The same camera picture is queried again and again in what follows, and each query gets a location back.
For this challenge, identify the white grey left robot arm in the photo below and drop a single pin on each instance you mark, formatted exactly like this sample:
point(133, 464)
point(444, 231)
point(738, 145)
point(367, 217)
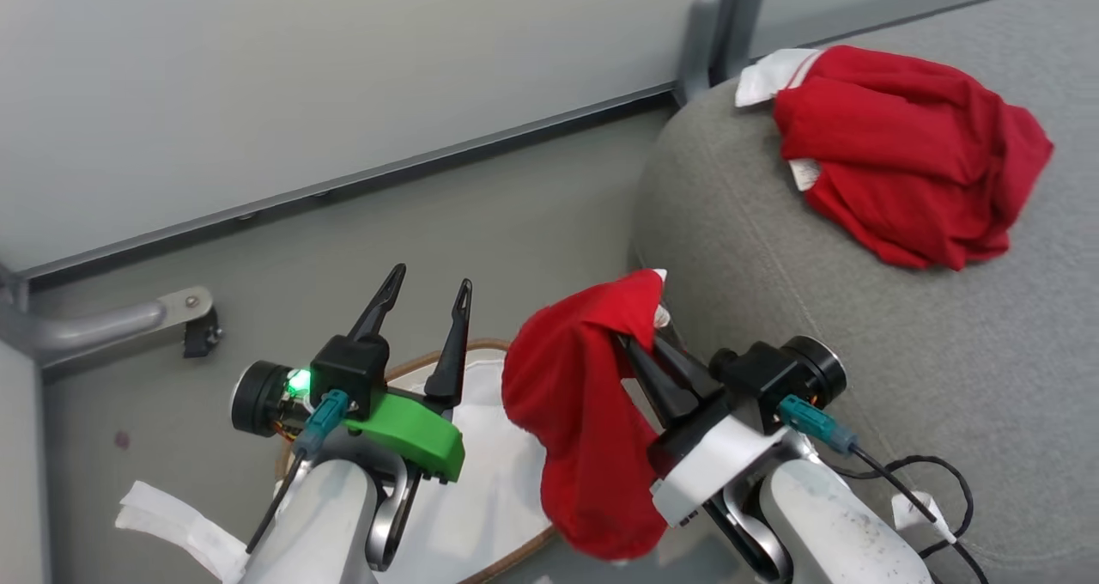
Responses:
point(318, 524)

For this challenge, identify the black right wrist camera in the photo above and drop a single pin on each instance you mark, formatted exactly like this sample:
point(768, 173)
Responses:
point(773, 378)

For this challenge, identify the grey fabric sofa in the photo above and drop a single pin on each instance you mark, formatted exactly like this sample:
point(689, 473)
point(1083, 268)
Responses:
point(816, 266)

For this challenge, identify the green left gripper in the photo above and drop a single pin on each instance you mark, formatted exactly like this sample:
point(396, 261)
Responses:
point(412, 434)

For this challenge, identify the long grey partition rail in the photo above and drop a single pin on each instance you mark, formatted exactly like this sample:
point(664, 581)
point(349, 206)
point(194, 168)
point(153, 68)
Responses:
point(343, 185)

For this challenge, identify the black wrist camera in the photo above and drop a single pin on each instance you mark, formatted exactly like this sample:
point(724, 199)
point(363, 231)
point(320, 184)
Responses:
point(773, 378)
point(348, 369)

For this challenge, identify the red shorts with white trim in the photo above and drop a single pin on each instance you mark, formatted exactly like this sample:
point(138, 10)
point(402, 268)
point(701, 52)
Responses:
point(575, 412)

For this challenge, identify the white fabric strip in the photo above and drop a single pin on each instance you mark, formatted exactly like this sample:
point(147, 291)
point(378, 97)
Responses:
point(180, 526)

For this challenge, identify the red shirt with white sleeve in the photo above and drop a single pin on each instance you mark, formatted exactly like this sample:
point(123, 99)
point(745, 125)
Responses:
point(901, 146)

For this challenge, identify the round wicker laundry basket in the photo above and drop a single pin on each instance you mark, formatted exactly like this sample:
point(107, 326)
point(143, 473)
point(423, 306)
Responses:
point(446, 349)

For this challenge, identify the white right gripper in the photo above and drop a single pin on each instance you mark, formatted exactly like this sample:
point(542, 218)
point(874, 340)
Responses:
point(717, 464)

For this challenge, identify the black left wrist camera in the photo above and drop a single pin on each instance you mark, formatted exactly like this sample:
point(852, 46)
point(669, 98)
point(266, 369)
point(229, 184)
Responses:
point(348, 369)

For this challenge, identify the grey corner frame post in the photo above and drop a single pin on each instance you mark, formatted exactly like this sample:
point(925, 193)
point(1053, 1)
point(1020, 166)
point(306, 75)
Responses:
point(10, 288)

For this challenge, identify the grey partition foot with bolt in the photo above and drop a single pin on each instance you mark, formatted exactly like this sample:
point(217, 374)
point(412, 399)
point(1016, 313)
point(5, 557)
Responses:
point(94, 325)

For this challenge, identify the black caster wheel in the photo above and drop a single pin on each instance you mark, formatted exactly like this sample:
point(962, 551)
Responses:
point(202, 335)

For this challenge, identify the short grey partition rail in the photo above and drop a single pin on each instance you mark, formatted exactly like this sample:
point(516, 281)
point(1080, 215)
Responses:
point(901, 4)

